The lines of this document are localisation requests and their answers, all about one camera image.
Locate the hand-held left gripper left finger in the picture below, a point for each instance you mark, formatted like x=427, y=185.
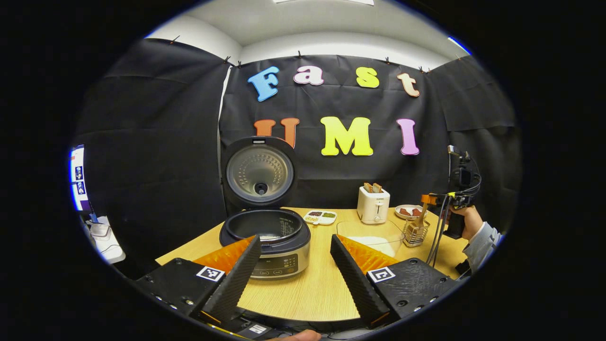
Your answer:
x=236, y=279

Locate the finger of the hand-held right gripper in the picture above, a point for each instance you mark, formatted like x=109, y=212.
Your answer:
x=430, y=199

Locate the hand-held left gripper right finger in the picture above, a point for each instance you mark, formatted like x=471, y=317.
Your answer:
x=355, y=279

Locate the dark grey rice cooker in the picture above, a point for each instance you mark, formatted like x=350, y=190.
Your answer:
x=284, y=263

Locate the white round plate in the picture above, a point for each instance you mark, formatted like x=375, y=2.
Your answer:
x=402, y=217

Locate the clear glass container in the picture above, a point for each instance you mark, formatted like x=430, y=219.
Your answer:
x=350, y=227

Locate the white toaster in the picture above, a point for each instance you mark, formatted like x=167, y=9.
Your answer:
x=373, y=208

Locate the white divided condiment tray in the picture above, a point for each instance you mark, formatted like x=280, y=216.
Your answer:
x=320, y=218

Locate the white side table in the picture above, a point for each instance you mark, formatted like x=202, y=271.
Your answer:
x=111, y=248

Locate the clear plastic item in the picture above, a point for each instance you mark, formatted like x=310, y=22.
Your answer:
x=100, y=229

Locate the black backdrop cloth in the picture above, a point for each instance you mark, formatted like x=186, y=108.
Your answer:
x=165, y=142

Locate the computer monitor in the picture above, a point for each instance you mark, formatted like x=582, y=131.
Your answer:
x=79, y=175

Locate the long ceiling light panel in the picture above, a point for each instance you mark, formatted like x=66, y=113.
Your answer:
x=322, y=2

